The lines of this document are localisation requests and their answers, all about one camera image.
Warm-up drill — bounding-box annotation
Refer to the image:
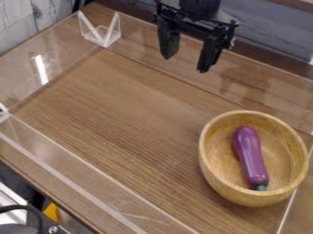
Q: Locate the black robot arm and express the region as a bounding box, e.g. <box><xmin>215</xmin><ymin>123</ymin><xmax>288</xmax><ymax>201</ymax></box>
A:
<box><xmin>154</xmin><ymin>0</ymin><xmax>240</xmax><ymax>73</ymax></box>

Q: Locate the clear acrylic front wall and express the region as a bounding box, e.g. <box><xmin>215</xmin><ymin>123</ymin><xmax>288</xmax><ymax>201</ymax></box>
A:
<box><xmin>0</xmin><ymin>103</ymin><xmax>199</xmax><ymax>234</ymax></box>

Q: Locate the purple toy eggplant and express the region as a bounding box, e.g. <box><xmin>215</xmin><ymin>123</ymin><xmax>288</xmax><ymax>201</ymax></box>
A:
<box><xmin>233</xmin><ymin>126</ymin><xmax>269</xmax><ymax>191</ymax></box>

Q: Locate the brown wooden bowl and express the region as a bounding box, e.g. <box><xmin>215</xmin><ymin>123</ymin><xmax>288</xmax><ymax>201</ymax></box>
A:
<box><xmin>199</xmin><ymin>111</ymin><xmax>310</xmax><ymax>207</ymax></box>

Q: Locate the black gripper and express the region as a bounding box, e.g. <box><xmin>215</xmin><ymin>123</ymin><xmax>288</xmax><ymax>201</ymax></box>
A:
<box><xmin>156</xmin><ymin>0</ymin><xmax>240</xmax><ymax>73</ymax></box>

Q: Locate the clear acrylic corner bracket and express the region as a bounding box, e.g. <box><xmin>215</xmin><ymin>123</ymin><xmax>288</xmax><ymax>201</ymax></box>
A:
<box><xmin>78</xmin><ymin>12</ymin><xmax>121</xmax><ymax>48</ymax></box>

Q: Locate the black cable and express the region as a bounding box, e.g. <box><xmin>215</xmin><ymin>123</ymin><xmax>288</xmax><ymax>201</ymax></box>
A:
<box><xmin>0</xmin><ymin>204</ymin><xmax>46</xmax><ymax>234</ymax></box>

